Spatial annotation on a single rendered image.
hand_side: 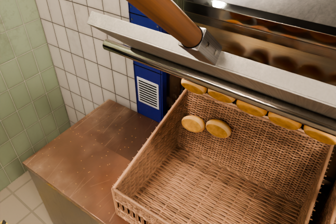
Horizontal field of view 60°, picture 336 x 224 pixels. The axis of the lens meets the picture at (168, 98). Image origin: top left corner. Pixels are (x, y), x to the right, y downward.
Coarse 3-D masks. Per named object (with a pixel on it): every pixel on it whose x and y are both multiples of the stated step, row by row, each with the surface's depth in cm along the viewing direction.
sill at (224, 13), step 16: (192, 0) 100; (208, 0) 100; (208, 16) 98; (224, 16) 95; (240, 16) 92; (256, 16) 89; (272, 16) 89; (272, 32) 88; (288, 32) 86; (304, 32) 83; (320, 32) 81
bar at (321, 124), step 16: (112, 48) 76; (128, 48) 74; (160, 64) 69; (176, 64) 68; (192, 80) 66; (208, 80) 64; (224, 80) 63; (240, 96) 60; (256, 96) 59; (272, 112) 58; (288, 112) 56; (304, 112) 55; (320, 128) 54
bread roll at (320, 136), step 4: (304, 128) 84; (308, 128) 83; (312, 128) 82; (308, 132) 84; (312, 132) 82; (316, 132) 81; (320, 132) 81; (324, 132) 80; (312, 136) 84; (316, 136) 83; (320, 136) 82; (324, 136) 81; (328, 136) 80; (332, 136) 80; (320, 140) 84; (324, 140) 83; (328, 140) 81; (332, 140) 80; (332, 144) 82
